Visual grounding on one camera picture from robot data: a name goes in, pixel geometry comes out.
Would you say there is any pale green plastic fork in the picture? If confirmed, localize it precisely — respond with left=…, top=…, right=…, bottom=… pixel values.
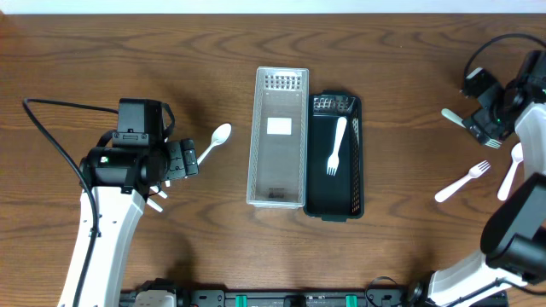
left=441, top=108, right=502, bottom=149

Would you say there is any white plastic fork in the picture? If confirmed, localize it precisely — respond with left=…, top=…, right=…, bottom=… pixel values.
left=327, top=117, right=347, bottom=177
left=434, top=160, right=491, bottom=202

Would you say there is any black plastic basket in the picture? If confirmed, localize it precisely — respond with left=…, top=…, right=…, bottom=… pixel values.
left=304, top=90, right=365, bottom=223

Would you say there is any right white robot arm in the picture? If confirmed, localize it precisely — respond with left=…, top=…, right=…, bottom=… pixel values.
left=404, top=50, right=545, bottom=306

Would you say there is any white plastic spoon right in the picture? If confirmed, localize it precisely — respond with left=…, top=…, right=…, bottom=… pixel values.
left=497, top=142, right=524, bottom=200

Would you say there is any white plastic spoon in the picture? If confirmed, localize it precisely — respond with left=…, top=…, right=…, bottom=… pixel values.
left=181, top=123, right=232, bottom=178
left=497, top=142, right=524, bottom=200

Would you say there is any white plastic spoon left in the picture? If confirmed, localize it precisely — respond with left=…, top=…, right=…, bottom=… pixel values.
left=181, top=123, right=232, bottom=178

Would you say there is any clear plastic basket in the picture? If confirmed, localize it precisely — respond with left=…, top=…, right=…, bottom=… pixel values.
left=247, top=67, right=309, bottom=209

